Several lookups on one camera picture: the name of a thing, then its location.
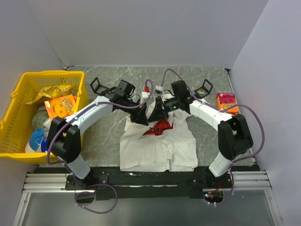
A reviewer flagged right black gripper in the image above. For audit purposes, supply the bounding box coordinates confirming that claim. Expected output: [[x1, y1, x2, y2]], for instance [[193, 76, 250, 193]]
[[149, 96, 181, 122]]

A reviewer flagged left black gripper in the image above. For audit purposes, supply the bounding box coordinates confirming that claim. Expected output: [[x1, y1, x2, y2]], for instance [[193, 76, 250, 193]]
[[121, 97, 149, 126]]

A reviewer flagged white Coca-Cola t-shirt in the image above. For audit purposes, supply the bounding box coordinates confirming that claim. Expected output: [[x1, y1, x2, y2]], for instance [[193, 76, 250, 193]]
[[120, 109, 198, 172]]

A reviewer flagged green round brooch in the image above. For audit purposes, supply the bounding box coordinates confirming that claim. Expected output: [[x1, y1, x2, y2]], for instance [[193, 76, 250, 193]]
[[198, 89, 205, 94]]

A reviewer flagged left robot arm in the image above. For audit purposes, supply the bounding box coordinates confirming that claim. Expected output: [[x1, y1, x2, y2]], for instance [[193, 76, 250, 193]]
[[46, 80, 149, 189]]

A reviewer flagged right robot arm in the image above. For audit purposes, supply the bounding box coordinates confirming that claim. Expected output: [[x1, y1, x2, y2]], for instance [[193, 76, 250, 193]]
[[148, 80, 253, 188]]

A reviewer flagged black folding mirror right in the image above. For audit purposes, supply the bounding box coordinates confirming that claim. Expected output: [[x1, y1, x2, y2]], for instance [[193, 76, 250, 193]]
[[194, 79, 214, 99]]

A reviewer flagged black folding mirror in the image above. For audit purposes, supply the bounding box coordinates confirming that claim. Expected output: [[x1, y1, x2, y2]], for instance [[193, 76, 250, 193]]
[[90, 77, 107, 95], [194, 79, 214, 99]]

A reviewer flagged black folding mirror left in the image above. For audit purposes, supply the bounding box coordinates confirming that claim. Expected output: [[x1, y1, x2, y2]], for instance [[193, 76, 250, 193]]
[[90, 77, 107, 95]]

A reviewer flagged pink orange sponge box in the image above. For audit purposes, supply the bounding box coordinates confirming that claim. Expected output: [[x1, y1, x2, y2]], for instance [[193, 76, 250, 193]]
[[216, 93, 239, 115]]

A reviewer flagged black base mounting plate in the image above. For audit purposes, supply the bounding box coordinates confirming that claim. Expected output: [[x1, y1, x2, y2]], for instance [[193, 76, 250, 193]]
[[64, 163, 261, 201]]

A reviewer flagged orange Scrub Daddy box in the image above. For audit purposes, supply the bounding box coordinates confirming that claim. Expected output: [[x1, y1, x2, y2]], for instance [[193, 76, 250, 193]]
[[44, 95, 76, 121]]

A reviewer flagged gold snack bag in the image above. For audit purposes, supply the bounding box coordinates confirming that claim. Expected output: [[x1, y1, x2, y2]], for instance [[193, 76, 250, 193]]
[[26, 85, 76, 105]]

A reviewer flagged green scrub sponge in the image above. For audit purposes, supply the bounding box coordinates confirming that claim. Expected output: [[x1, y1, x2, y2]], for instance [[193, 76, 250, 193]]
[[32, 110, 49, 129]]

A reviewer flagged blue white canister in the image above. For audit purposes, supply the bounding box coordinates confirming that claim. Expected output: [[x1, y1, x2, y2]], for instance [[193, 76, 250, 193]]
[[40, 137, 48, 153]]

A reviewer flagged blue lid white container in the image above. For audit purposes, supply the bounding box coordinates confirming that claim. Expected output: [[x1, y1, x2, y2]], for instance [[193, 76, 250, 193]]
[[25, 129, 47, 153]]

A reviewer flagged yellow plastic basket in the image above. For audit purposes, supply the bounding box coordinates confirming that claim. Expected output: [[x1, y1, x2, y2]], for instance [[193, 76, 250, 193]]
[[0, 70, 89, 164]]

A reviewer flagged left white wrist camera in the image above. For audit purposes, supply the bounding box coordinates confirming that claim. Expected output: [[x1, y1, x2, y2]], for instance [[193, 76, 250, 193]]
[[141, 91, 153, 106]]

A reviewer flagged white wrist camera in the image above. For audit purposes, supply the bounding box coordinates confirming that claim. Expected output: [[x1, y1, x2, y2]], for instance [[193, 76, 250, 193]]
[[154, 86, 164, 95], [141, 91, 153, 106]]

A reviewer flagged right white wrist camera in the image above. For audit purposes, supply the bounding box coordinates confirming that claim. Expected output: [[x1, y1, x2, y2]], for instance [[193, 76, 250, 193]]
[[154, 86, 164, 95]]

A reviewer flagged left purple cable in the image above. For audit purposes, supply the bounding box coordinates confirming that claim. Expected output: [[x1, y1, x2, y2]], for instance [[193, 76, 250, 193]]
[[46, 79, 155, 214]]

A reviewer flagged aluminium rail frame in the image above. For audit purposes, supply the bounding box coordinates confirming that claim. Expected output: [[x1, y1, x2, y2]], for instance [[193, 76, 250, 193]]
[[13, 171, 78, 226]]

